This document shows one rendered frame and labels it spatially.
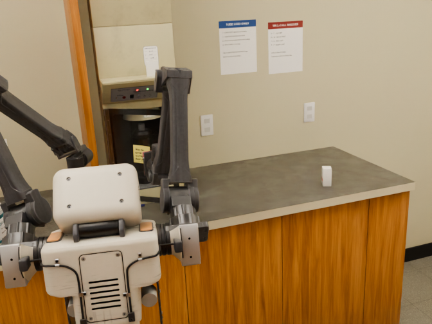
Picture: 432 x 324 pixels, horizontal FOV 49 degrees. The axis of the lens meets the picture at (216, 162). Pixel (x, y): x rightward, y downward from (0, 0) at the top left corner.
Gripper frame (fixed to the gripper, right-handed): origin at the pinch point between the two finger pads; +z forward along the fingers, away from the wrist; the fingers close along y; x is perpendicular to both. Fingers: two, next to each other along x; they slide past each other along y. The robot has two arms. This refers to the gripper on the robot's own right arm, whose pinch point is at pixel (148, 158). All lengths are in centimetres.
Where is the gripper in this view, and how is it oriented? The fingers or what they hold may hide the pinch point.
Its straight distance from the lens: 191.6
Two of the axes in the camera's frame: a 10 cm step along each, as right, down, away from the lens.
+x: -9.4, 1.5, -3.0
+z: -3.3, -2.7, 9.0
